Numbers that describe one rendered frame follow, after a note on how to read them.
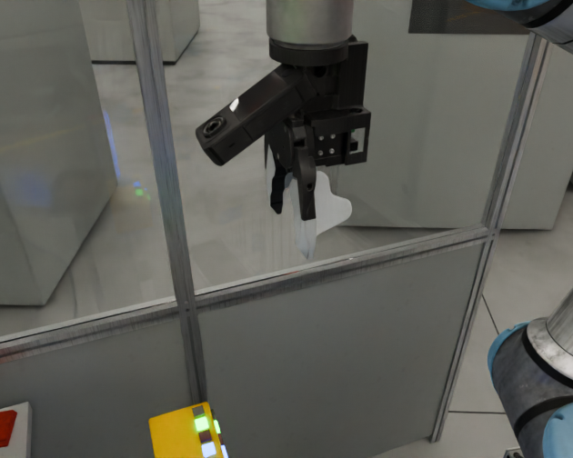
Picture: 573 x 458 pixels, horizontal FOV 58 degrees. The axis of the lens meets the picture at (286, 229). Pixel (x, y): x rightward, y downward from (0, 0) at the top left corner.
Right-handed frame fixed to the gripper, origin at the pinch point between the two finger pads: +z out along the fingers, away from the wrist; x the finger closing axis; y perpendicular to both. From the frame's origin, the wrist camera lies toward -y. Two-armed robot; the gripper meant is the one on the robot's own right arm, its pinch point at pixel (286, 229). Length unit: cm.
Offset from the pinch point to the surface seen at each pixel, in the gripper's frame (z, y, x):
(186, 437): 40.8, -14.2, 6.6
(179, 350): 63, -11, 45
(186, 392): 78, -10, 45
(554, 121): 74, 203, 143
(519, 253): 148, 192, 130
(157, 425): 40.8, -18.2, 10.4
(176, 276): 40, -8, 45
